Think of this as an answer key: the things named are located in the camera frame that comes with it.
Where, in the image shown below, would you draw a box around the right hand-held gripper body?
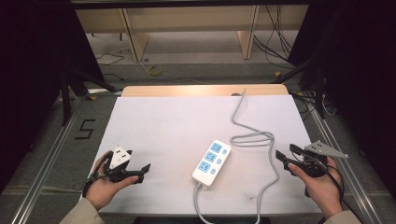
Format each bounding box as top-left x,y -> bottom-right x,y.
297,140 -> 350,179

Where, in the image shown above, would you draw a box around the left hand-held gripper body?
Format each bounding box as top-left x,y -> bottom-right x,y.
102,145 -> 138,184

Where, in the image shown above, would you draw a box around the person's right hand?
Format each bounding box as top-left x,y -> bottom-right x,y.
287,156 -> 344,220

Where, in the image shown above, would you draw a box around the person's left hand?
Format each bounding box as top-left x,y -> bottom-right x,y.
84,153 -> 140,212

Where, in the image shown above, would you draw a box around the white table cover sheet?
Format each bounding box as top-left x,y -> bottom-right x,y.
79,94 -> 322,217

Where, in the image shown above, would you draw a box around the white power strip blue sockets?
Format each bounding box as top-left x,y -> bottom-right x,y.
191,139 -> 233,188

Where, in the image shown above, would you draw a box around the black metal stand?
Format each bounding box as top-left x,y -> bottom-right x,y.
59,66 -> 118,127
273,8 -> 344,119

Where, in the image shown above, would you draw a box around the dark curtain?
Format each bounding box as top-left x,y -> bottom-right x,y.
288,0 -> 396,200
0,0 -> 106,194

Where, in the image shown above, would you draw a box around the light wooden desk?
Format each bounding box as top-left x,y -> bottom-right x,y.
74,4 -> 310,63

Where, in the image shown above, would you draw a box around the grey power strip cable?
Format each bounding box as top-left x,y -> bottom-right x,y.
193,89 -> 280,224

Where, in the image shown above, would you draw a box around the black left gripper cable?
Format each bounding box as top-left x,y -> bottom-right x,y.
81,150 -> 114,198

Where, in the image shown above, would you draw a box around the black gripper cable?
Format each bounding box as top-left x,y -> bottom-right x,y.
303,157 -> 363,224
81,150 -> 114,198

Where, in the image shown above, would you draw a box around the aluminium floor rail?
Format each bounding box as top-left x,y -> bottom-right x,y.
10,96 -> 85,224
306,92 -> 379,224

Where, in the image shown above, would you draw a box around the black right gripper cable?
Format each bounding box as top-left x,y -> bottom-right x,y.
303,157 -> 363,224

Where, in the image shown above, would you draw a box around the thin white cable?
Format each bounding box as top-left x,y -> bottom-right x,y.
320,93 -> 338,118

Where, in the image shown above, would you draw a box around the yellow coiled cable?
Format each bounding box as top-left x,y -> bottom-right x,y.
147,64 -> 163,77

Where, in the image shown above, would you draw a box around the thin black floor cable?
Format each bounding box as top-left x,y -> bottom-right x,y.
95,51 -> 125,82

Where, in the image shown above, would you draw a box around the bundle of black cables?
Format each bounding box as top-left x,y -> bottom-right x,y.
252,4 -> 295,65

